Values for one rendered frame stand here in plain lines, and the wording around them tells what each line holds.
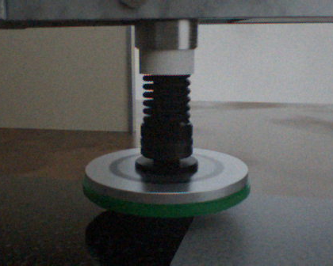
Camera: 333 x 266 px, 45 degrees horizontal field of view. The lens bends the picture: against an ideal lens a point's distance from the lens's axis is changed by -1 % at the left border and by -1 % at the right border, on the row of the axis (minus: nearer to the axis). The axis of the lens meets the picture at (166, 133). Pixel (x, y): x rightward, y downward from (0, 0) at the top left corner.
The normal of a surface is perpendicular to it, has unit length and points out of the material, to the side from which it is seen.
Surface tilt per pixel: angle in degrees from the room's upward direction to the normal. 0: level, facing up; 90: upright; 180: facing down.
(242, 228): 0
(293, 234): 0
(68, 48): 90
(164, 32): 90
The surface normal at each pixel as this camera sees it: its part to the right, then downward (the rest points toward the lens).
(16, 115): -0.16, 0.20
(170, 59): 0.11, 0.20
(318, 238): 0.00, -0.98
